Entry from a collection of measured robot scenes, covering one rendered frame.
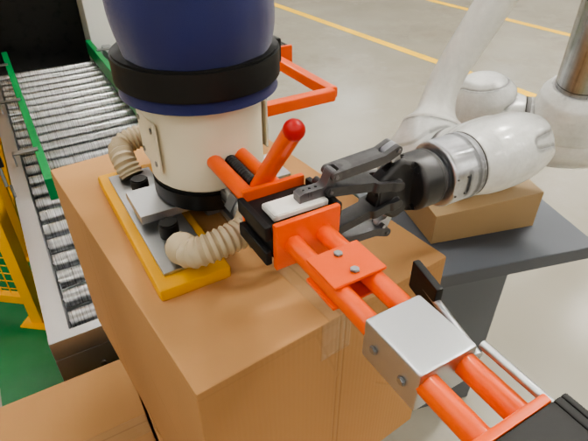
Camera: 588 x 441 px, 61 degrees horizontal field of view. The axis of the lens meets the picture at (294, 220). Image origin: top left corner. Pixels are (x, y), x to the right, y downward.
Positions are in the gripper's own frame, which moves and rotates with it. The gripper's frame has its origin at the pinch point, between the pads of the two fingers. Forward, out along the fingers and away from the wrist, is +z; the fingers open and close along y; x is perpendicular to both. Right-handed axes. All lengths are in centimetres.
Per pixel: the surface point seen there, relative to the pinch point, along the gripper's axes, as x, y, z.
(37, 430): 40, 66, 40
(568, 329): 24, 120, -141
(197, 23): 15.5, -18.6, 3.6
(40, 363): 112, 120, 45
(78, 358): 56, 67, 29
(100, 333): 56, 62, 23
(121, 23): 21.7, -18.1, 10.5
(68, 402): 43, 66, 33
